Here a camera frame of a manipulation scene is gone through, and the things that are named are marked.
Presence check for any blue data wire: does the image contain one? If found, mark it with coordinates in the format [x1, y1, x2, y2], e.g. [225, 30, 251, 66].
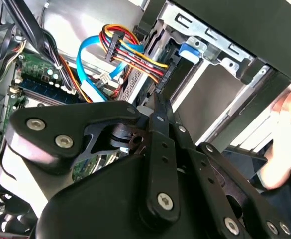
[75, 34, 131, 103]

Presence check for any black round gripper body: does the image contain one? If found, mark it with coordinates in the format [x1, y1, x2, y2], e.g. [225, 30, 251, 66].
[35, 149, 227, 239]

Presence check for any hard disk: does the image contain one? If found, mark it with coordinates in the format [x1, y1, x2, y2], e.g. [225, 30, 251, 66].
[160, 39, 247, 147]

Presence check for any person's hand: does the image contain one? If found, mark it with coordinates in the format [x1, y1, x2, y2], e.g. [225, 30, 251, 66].
[260, 83, 291, 190]

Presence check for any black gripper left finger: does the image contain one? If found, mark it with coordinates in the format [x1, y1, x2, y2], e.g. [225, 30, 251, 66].
[0, 91, 182, 221]

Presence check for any multicoloured power wire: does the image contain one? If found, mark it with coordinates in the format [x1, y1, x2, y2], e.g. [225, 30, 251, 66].
[98, 23, 178, 95]

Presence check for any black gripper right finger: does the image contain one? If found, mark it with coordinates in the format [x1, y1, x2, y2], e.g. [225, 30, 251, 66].
[170, 121, 291, 239]

